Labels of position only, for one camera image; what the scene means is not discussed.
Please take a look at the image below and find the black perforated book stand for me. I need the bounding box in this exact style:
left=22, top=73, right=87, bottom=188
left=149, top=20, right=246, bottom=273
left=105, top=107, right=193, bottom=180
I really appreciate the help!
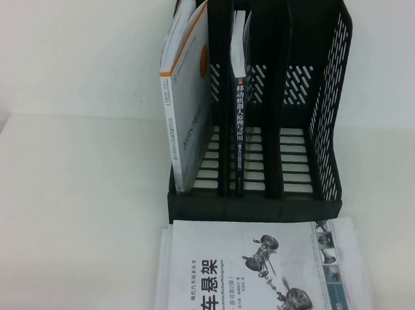
left=156, top=0, right=361, bottom=234

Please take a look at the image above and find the white car suspension book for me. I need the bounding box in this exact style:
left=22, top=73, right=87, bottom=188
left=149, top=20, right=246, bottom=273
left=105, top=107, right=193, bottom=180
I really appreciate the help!
left=165, top=203, right=401, bottom=310

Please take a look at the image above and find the white and orange book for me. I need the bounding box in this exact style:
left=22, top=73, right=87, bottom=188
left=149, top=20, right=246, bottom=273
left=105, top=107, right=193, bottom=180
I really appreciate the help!
left=149, top=0, right=224, bottom=196

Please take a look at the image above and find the dark blue robot book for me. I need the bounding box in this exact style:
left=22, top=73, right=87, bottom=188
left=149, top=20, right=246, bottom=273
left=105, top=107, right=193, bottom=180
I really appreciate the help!
left=217, top=9, right=261, bottom=197

